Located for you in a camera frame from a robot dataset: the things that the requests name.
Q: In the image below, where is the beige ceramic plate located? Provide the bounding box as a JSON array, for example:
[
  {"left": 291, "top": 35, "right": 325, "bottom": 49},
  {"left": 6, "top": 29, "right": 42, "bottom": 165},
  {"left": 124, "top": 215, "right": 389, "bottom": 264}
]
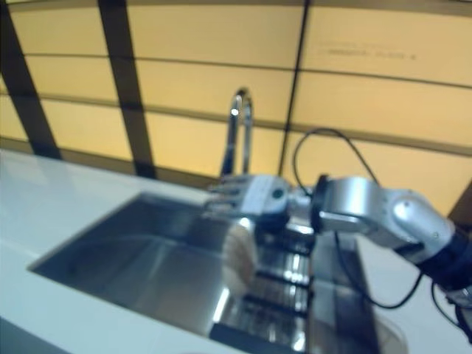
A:
[{"left": 220, "top": 216, "right": 260, "bottom": 285}]

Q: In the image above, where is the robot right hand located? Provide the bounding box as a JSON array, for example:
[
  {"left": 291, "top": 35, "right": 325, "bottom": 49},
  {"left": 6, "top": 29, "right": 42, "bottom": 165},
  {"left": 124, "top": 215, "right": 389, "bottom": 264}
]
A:
[{"left": 204, "top": 173, "right": 293, "bottom": 234}]

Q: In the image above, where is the chrome kitchen faucet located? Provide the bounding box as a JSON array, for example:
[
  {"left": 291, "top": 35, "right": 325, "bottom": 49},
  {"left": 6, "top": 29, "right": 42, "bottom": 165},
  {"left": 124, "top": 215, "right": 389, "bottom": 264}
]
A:
[{"left": 220, "top": 87, "right": 256, "bottom": 182}]

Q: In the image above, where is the stainless steel sink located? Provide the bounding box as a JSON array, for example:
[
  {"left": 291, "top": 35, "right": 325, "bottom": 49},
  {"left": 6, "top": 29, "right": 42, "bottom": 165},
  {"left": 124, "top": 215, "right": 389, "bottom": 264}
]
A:
[{"left": 26, "top": 190, "right": 384, "bottom": 354}]

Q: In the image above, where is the steel roll-up drying rack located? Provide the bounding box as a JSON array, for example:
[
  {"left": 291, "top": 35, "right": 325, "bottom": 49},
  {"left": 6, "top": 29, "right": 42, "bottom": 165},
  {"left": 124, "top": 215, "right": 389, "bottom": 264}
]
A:
[{"left": 209, "top": 221, "right": 315, "bottom": 354}]

